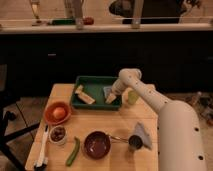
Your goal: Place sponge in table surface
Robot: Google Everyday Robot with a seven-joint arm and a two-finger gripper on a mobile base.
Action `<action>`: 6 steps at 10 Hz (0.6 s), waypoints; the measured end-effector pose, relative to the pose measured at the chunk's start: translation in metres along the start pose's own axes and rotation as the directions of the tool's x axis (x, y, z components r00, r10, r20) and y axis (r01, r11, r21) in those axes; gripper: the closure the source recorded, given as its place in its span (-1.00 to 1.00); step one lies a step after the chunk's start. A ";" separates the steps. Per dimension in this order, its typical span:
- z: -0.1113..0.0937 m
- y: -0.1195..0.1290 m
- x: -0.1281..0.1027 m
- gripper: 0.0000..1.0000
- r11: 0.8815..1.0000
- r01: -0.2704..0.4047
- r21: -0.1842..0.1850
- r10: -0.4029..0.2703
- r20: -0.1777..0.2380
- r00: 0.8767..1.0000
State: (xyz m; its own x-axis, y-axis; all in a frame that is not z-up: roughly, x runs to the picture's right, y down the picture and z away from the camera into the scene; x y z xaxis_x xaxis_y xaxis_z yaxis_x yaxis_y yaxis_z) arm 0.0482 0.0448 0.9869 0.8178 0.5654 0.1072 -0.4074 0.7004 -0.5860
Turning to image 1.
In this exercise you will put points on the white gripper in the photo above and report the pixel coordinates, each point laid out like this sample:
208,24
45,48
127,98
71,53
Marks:
118,87

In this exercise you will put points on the yellow and blue sponge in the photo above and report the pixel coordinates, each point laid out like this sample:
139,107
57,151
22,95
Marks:
109,96

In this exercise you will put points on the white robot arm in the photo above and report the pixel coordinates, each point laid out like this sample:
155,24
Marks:
179,135

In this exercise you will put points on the green plastic cup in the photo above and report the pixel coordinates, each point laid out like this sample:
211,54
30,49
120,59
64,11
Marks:
132,97

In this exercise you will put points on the green plastic tray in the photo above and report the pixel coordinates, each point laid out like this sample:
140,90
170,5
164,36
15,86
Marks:
94,87

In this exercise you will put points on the yellow block in tray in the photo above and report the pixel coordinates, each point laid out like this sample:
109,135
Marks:
83,96

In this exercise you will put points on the grey blue cloth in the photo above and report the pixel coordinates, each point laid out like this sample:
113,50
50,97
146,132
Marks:
140,131

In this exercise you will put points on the metal ladle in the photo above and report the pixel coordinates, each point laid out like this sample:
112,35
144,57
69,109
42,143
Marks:
135,142

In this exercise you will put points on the dark red bowl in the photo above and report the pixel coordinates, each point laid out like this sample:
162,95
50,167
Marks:
97,145

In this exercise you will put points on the orange fruit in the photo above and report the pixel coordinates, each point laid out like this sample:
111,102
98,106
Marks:
59,113

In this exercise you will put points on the orange bowl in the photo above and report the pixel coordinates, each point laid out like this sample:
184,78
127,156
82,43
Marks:
48,113

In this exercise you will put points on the green cucumber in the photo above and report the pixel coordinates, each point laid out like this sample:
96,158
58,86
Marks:
74,153

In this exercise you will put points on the green and red tool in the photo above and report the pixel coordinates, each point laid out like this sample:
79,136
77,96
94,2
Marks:
70,21

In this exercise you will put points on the small white bowl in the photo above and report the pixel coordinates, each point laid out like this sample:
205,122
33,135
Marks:
58,135

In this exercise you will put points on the white dish brush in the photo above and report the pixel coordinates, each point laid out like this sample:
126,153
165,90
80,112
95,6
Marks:
41,157

